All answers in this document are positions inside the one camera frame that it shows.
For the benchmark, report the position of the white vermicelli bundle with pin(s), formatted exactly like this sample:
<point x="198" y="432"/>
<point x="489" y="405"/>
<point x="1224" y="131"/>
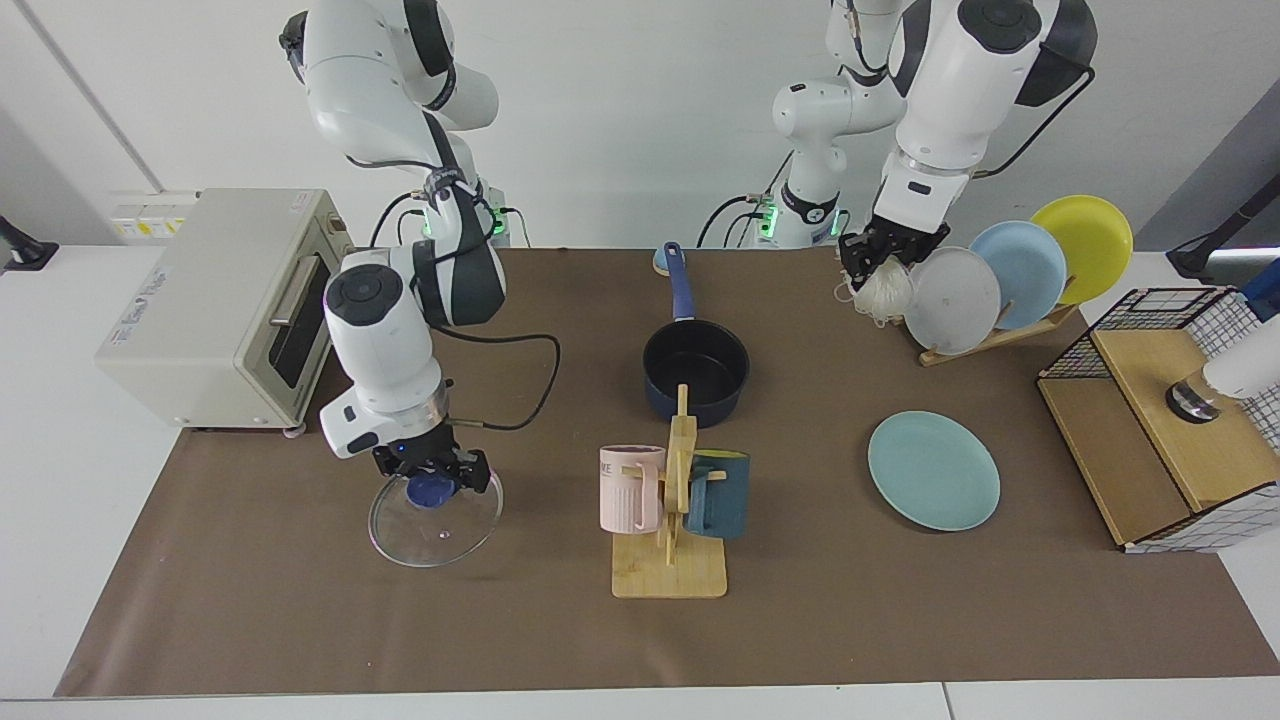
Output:
<point x="882" y="292"/>

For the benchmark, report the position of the glass lid blue knob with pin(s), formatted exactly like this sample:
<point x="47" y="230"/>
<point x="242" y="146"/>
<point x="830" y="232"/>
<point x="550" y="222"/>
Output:
<point x="430" y="540"/>

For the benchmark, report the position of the white plate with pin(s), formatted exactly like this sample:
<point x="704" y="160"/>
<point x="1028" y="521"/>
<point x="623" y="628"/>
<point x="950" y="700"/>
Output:
<point x="950" y="300"/>

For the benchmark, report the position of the wooden plate rack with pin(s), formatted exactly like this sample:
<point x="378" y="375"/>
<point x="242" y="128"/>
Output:
<point x="990" y="340"/>

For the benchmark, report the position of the light blue plate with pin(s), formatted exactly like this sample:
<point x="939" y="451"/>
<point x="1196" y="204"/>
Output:
<point x="1030" y="265"/>

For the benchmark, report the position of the yellow plate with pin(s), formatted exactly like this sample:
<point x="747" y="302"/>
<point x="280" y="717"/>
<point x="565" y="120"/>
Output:
<point x="1090" y="235"/>

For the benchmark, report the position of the green plate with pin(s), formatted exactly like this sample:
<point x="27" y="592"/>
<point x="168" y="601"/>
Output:
<point x="935" y="470"/>

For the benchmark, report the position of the brown table cloth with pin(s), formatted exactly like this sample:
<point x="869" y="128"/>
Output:
<point x="400" y="620"/>

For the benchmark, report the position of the pink ribbed cup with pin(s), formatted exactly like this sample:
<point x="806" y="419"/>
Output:
<point x="625" y="495"/>

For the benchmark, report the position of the small blue round thing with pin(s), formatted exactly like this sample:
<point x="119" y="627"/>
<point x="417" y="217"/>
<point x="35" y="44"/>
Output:
<point x="664" y="263"/>

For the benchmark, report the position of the wooden cup stand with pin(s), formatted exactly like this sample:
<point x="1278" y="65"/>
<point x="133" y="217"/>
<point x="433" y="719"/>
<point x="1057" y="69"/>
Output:
<point x="670" y="575"/>

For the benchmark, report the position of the dark teal cup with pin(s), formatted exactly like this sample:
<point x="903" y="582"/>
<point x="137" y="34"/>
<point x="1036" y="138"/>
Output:
<point x="722" y="500"/>

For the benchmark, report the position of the pale toaster oven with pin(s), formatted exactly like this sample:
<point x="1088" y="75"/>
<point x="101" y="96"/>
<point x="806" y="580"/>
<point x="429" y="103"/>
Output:
<point x="200" y="300"/>

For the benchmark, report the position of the black stand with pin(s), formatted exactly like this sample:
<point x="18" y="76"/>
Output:
<point x="1220" y="250"/>

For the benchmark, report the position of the blue object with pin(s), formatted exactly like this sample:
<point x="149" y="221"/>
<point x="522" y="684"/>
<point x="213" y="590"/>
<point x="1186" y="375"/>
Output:
<point x="1262" y="303"/>

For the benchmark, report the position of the white wall socket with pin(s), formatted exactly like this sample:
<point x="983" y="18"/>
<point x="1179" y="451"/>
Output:
<point x="150" y="215"/>

